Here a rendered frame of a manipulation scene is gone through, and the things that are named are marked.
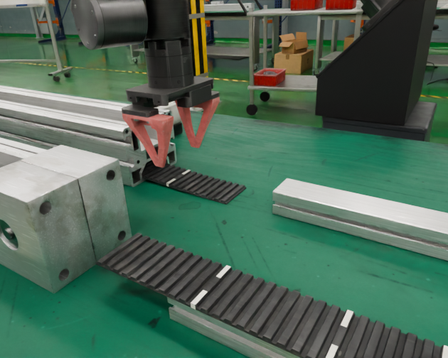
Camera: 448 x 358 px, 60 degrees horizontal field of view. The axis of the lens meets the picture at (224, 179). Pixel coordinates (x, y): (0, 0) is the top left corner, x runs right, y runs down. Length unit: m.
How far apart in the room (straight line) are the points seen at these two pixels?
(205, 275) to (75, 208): 0.14
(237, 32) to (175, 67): 8.61
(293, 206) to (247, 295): 0.18
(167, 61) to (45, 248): 0.25
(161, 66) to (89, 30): 0.09
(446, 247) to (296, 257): 0.14
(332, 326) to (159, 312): 0.14
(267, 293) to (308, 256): 0.11
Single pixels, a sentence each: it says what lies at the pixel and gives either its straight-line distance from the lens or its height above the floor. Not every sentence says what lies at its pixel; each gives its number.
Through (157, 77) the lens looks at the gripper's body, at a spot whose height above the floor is 0.93.
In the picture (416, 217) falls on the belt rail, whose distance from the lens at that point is 0.43.
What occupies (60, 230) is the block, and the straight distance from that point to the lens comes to 0.37.
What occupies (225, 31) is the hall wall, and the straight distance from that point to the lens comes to 9.24.
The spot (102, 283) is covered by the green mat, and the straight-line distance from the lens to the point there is 0.39.
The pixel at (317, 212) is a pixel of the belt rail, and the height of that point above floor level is 0.79.
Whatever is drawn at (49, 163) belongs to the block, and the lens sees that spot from 0.42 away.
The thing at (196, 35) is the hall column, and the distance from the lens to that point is 3.80.
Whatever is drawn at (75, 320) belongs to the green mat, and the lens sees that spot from 0.36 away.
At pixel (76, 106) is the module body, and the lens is 0.70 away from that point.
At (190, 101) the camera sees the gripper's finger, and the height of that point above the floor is 0.90.
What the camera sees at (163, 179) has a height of 0.79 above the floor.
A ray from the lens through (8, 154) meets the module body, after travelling 0.51.
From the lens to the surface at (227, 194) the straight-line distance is 0.50.
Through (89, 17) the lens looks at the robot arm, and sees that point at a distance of 0.44.
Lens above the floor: 1.02
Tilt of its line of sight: 26 degrees down
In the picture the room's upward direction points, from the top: 3 degrees counter-clockwise
